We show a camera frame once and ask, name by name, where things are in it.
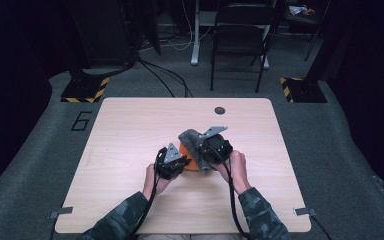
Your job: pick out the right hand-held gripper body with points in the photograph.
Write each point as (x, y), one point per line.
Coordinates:
(216, 148)

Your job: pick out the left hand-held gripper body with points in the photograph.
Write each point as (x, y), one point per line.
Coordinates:
(170, 163)

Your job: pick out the orange plush toy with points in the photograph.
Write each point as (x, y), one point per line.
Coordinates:
(187, 160)

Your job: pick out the grey fuzzy cloth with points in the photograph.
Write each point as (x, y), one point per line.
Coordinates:
(193, 140)

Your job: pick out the person's left hand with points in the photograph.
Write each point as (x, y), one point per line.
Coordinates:
(156, 185)

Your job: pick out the person's right hand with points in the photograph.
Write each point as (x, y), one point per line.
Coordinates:
(238, 173)

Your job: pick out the grey round table grommet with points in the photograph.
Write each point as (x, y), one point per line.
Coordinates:
(219, 110)

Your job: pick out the striped black stand base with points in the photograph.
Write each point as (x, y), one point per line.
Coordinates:
(83, 90)
(305, 90)

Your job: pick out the grey tape strip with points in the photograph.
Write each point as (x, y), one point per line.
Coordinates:
(305, 211)
(61, 212)

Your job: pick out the white desk leg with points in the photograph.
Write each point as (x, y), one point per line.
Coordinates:
(195, 40)

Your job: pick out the black folding chair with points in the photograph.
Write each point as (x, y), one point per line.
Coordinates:
(241, 40)

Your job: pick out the black cabinet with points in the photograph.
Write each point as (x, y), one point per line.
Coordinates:
(105, 33)

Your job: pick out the dark chair with clutter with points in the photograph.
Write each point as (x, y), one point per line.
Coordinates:
(308, 23)

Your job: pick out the white and orange clutter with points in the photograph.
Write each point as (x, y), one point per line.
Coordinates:
(300, 10)

